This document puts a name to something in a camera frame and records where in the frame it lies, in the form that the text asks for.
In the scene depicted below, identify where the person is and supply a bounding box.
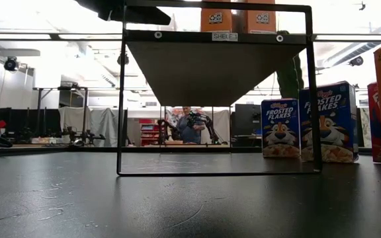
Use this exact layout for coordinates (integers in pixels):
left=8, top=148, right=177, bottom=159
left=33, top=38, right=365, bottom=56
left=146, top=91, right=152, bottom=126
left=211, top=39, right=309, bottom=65
left=176, top=106, right=208, bottom=145

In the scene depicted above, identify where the black partition panel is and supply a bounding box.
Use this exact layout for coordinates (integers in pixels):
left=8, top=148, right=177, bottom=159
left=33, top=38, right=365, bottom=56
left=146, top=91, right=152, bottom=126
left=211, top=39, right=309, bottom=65
left=0, top=107, right=62, bottom=139

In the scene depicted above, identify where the red storage rack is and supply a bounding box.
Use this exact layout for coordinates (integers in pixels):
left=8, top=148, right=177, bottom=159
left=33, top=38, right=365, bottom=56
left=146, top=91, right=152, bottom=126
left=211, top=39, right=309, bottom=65
left=140, top=118, right=161, bottom=146

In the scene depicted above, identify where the red Froot Loops cereal box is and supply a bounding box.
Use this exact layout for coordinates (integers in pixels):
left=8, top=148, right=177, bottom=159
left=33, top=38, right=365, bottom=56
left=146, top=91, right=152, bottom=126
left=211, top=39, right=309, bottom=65
left=366, top=81, right=381, bottom=164

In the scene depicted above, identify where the leaf patterned cloth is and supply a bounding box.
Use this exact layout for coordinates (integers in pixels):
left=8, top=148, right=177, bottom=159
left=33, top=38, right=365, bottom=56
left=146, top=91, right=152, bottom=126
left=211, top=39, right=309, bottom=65
left=360, top=107, right=372, bottom=149

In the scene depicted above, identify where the black metal wood-top shelf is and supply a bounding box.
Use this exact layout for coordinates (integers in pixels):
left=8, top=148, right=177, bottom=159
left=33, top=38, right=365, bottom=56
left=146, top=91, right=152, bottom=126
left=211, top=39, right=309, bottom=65
left=116, top=0, right=323, bottom=177

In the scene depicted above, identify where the black metal background stand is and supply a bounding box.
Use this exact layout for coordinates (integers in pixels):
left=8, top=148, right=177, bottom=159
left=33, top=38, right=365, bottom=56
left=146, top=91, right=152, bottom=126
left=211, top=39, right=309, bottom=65
left=33, top=84, right=89, bottom=146

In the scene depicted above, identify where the blue Frosted Flakes cereal box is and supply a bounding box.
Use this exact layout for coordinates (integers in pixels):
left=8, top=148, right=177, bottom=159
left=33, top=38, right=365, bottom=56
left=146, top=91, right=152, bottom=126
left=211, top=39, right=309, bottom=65
left=298, top=81, right=360, bottom=164
left=261, top=98, right=301, bottom=159

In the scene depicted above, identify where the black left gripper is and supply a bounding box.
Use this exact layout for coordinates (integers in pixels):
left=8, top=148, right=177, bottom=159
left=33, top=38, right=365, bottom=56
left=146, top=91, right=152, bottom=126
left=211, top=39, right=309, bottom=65
left=74, top=0, right=171, bottom=26

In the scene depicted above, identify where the dark background monitor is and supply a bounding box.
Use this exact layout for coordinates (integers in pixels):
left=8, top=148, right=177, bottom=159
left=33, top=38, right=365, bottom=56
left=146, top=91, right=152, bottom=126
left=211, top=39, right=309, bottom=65
left=235, top=104, right=263, bottom=146

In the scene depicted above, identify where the green cactus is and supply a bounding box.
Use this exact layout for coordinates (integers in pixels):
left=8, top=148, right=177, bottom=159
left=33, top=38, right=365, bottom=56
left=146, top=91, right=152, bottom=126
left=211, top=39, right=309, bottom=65
left=275, top=30, right=306, bottom=100

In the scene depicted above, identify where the white shelf label sticker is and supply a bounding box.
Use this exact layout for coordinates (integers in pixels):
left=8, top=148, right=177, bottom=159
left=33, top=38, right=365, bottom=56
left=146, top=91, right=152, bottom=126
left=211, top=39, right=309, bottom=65
left=212, top=32, right=239, bottom=42

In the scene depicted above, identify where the grey draped cloth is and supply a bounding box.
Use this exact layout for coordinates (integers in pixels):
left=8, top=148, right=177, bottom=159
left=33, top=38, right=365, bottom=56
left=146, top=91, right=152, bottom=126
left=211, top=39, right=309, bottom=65
left=58, top=106, right=91, bottom=133
left=200, top=110, right=231, bottom=145
left=89, top=107, right=125, bottom=148

